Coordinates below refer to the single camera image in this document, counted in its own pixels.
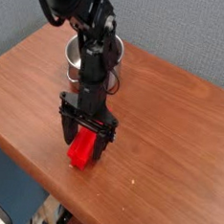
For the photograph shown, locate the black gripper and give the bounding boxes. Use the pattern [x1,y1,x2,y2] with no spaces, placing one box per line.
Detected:
[59,83,119,161]

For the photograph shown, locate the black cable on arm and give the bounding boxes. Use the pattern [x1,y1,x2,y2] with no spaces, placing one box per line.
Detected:
[103,68,122,96]

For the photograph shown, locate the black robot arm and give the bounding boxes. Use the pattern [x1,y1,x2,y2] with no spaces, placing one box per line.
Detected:
[38,0,119,161]

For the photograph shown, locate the metal pot with handle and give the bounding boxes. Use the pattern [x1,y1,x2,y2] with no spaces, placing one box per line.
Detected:
[65,35,124,92]

